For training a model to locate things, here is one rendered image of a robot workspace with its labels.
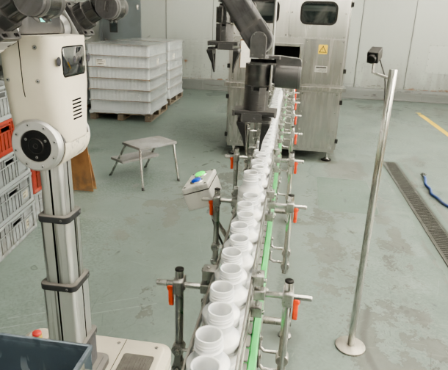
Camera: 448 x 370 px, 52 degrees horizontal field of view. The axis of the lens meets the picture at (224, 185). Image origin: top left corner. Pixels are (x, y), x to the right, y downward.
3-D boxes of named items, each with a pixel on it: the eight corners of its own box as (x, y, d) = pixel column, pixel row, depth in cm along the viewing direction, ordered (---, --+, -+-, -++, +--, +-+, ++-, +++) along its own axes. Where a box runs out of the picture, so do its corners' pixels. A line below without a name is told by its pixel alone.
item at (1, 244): (-2, 264, 299) (-6, 233, 292) (-63, 260, 300) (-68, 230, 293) (38, 225, 356) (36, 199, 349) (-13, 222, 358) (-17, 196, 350)
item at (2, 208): (-6, 233, 292) (-10, 201, 284) (-68, 230, 293) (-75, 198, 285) (35, 199, 349) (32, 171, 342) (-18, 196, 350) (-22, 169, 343)
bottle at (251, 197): (259, 252, 117) (264, 191, 111) (258, 263, 111) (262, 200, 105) (236, 249, 117) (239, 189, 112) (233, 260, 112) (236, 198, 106)
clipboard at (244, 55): (258, 68, 526) (261, 39, 515) (239, 67, 529) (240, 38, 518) (258, 68, 529) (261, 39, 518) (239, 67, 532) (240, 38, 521)
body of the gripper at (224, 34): (210, 45, 153) (211, 22, 150) (241, 47, 152) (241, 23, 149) (206, 47, 147) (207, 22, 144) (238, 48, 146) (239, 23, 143)
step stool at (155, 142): (145, 167, 508) (144, 130, 494) (180, 180, 467) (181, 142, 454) (108, 175, 476) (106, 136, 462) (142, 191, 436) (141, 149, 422)
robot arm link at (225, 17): (217, 3, 148) (214, 2, 142) (239, 4, 147) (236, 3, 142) (217, 26, 150) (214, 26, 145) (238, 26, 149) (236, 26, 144)
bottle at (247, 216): (255, 274, 106) (259, 209, 100) (255, 288, 100) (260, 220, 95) (228, 273, 106) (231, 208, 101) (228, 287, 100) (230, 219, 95)
